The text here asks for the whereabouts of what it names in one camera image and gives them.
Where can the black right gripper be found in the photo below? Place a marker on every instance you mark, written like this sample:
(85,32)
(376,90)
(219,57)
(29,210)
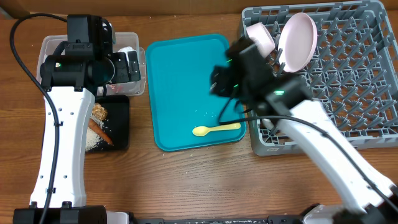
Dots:
(219,79)

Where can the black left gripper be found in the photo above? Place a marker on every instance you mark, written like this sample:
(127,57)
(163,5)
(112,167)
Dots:
(123,74)

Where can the red snack wrapper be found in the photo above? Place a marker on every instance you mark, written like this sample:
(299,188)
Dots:
(115,89)

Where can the white napkin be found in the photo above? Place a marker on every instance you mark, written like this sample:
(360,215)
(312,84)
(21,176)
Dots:
(126,50)

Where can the yellow plastic spoon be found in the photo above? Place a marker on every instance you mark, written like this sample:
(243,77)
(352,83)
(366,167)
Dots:
(204,130)

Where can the pink bowl with food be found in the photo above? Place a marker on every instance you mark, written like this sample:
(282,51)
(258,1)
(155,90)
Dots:
(261,36)

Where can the orange carrot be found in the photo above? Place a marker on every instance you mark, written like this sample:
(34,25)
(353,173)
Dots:
(97,129)

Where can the white round plate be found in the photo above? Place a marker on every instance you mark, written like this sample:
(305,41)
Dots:
(298,41)

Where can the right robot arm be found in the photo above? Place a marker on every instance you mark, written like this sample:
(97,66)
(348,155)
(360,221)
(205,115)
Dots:
(367,195)

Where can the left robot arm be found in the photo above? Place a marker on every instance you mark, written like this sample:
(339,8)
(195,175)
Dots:
(69,80)

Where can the black waste tray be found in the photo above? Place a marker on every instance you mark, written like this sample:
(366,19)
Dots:
(116,124)

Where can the grey dishwasher rack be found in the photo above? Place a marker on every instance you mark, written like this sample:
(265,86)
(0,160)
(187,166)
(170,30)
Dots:
(353,71)

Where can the clear plastic bin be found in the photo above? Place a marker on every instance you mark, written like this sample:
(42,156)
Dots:
(123,39)

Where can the brown food clump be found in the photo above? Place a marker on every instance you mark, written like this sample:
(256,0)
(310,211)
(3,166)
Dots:
(99,112)

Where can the teal plastic tray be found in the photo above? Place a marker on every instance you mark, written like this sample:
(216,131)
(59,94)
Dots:
(178,73)

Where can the pile of rice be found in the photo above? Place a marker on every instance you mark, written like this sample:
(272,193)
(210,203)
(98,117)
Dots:
(92,139)

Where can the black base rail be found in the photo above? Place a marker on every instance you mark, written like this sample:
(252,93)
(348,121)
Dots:
(273,219)

